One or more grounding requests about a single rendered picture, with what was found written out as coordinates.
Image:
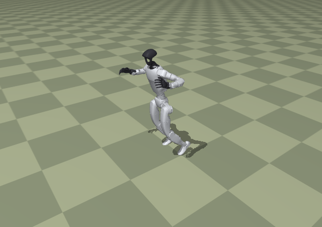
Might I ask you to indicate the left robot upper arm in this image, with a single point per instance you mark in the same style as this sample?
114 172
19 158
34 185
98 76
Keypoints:
164 74

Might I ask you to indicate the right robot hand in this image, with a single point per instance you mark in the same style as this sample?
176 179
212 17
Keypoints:
127 70

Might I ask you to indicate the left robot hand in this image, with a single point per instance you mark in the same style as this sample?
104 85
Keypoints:
163 84

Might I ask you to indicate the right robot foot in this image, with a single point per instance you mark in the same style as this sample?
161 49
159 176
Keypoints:
166 142

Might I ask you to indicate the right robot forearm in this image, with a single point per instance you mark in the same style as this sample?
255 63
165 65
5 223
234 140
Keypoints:
139 71

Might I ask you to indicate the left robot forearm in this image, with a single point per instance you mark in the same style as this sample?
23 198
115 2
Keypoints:
176 84

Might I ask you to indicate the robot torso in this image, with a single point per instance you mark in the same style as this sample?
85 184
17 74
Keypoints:
152 76

